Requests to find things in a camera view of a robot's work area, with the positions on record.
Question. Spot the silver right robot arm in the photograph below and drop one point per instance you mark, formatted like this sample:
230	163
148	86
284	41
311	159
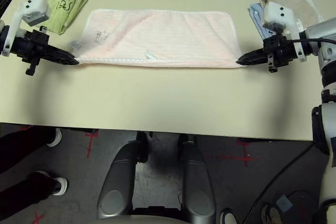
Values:
325	129

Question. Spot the beige folded towel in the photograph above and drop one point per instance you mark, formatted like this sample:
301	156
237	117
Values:
296	1

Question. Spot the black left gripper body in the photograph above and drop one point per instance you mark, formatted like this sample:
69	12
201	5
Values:
29	48

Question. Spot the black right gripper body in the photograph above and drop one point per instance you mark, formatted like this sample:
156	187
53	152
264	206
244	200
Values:
282	52

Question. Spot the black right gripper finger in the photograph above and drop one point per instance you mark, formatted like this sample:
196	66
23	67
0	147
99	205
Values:
256	62
256	54

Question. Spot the pink striped towel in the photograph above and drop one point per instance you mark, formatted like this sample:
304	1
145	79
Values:
157	37

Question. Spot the black table foot bar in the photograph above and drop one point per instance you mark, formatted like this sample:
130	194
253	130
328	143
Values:
242	140

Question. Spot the pale shoe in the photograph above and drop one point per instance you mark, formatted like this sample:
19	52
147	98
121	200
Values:
228	217

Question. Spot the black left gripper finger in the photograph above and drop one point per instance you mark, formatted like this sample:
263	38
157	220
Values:
59	52
59	60

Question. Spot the grey right robot leg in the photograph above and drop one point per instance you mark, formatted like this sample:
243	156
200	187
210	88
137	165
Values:
197	176

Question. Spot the blue square tag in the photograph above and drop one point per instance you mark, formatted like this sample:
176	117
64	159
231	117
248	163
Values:
284	202

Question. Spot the white bystander shoe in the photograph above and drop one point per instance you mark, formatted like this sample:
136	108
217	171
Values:
56	140
61	186

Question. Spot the green folded towel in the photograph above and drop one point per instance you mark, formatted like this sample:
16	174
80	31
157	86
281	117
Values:
68	9

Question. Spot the red tape cross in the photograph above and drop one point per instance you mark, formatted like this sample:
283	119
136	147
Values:
246	159
90	145

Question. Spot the brown shoe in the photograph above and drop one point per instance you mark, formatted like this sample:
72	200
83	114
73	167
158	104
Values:
271	216

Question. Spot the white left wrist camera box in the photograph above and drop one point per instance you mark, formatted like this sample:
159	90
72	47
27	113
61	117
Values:
34	9

